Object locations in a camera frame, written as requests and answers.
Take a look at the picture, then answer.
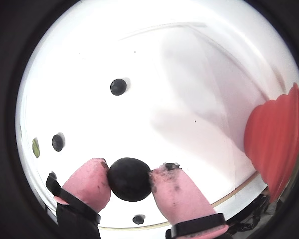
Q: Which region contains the pink padded gripper finger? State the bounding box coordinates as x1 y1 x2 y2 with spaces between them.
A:
149 162 230 239
45 157 112 239

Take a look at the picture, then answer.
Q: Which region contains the red collapsible silicone cup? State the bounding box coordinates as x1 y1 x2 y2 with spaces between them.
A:
243 82 299 204

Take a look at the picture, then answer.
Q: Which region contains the broad green leaf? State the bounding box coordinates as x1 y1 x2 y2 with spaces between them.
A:
31 137 40 159

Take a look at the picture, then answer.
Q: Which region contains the white paper sheet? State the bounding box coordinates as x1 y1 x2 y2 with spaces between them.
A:
19 22 267 229

